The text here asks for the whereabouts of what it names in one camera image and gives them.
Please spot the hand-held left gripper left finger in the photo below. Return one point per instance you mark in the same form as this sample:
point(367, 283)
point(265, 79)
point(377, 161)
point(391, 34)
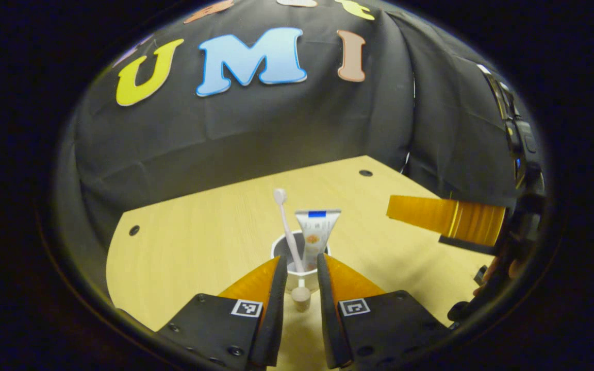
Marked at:
point(274, 314)

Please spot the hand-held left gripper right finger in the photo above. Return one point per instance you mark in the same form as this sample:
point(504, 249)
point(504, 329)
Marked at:
point(328, 319)

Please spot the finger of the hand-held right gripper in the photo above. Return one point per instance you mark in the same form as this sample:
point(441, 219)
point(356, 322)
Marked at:
point(431, 214)

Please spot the white toothbrush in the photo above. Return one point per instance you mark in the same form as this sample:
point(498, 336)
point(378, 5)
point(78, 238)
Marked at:
point(289, 237)

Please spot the white toothpaste tube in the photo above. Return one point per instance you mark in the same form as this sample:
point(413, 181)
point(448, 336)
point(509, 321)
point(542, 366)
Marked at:
point(315, 232)

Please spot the black backdrop cloth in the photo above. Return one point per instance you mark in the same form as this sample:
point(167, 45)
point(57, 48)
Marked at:
point(276, 129)

